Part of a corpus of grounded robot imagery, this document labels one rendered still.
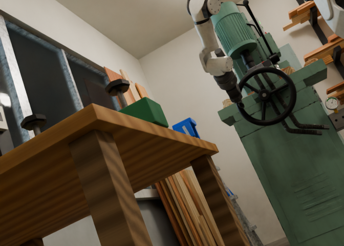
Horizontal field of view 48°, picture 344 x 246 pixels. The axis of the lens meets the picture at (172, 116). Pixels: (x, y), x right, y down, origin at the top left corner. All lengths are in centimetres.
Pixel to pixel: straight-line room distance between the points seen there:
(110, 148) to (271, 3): 452
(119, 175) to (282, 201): 158
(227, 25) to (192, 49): 264
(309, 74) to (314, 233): 79
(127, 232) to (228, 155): 411
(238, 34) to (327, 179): 93
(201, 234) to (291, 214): 132
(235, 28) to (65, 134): 190
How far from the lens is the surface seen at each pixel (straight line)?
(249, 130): 208
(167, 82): 494
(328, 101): 201
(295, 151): 204
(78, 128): 50
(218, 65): 166
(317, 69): 211
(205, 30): 161
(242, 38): 231
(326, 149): 204
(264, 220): 450
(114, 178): 50
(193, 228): 320
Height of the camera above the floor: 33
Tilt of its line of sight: 18 degrees up
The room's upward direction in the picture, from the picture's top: 23 degrees counter-clockwise
